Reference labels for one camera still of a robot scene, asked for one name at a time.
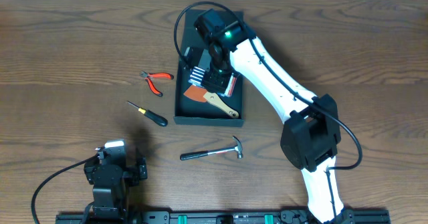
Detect blue precision screwdriver set case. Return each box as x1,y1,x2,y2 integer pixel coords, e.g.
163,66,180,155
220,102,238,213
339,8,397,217
188,66,237,97

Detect black handled claw hammer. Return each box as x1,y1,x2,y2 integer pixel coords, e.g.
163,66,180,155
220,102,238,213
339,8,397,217
180,136,243,160

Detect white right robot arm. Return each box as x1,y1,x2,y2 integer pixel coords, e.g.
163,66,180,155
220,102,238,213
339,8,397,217
183,9,344,223

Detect orange scraper wooden handle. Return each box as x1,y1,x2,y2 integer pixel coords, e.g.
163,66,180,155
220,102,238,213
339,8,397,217
184,85,239,118

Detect red handled pliers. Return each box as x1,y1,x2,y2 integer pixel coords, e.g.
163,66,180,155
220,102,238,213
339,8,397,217
140,70,175,98

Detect black open box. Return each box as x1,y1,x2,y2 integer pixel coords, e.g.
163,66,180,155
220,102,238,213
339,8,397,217
174,9,244,127

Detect black yellow screwdriver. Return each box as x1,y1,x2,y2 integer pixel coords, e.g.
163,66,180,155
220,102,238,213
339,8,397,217
127,100,168,127

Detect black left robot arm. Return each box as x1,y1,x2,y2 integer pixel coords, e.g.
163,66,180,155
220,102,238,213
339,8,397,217
81,146,148,223

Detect black mounting rail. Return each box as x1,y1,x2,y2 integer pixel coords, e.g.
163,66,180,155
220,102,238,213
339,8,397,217
55,209,391,224

